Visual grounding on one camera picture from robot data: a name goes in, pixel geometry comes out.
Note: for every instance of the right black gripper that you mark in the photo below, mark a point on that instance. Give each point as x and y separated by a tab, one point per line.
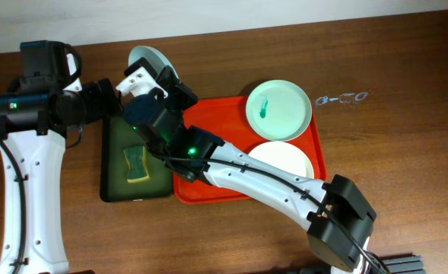
169	85

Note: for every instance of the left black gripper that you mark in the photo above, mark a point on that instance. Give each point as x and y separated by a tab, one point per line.
107	96

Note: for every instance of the light blue plate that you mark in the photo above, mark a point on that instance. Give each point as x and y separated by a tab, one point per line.
156	58

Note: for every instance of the yellow green sponge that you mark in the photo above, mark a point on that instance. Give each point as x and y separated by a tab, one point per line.
136	158

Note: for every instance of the white plate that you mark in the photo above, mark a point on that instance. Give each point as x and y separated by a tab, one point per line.
284	156

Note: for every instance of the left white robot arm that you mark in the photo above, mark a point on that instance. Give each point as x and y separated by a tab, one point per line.
32	145

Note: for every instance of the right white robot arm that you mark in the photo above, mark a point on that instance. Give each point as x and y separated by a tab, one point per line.
336	216

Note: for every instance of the dark green tray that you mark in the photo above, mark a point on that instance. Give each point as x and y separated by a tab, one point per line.
114	187

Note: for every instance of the red plastic tray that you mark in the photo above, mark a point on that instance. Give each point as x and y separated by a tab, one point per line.
226	118

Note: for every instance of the mint green plate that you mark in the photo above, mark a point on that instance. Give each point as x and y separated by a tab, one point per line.
278	110

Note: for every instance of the white marking on table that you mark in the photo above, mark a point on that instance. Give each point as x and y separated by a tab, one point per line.
346	98

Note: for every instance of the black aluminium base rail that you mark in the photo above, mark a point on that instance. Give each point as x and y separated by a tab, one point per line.
404	264

